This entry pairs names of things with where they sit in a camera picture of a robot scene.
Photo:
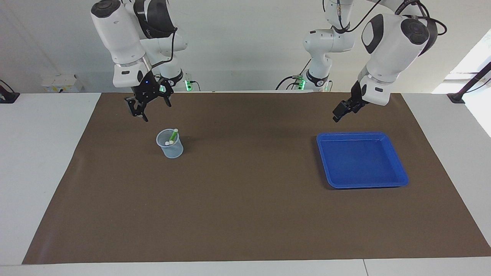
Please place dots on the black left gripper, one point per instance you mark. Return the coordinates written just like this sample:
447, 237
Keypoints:
357, 97

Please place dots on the translucent plastic cup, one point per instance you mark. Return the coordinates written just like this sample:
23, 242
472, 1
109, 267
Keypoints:
170, 151

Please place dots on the green marker pen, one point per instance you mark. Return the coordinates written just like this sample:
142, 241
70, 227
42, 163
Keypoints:
173, 135

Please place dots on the blue plastic tray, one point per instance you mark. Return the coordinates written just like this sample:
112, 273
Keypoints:
360, 163

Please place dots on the black clamp stand with pole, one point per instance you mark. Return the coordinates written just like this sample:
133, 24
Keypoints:
457, 98

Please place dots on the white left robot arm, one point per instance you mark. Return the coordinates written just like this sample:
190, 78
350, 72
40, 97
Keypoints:
391, 42

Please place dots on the brown table mat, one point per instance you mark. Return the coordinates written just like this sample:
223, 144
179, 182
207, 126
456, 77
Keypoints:
245, 214

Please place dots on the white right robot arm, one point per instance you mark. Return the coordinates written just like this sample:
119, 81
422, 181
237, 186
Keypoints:
119, 38

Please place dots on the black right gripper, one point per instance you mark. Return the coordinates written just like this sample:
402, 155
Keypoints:
145, 90

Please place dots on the white socket box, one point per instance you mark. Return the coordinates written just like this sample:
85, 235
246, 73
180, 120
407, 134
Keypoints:
61, 83

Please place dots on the small black table clamp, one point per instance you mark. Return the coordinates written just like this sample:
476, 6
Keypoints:
8, 97

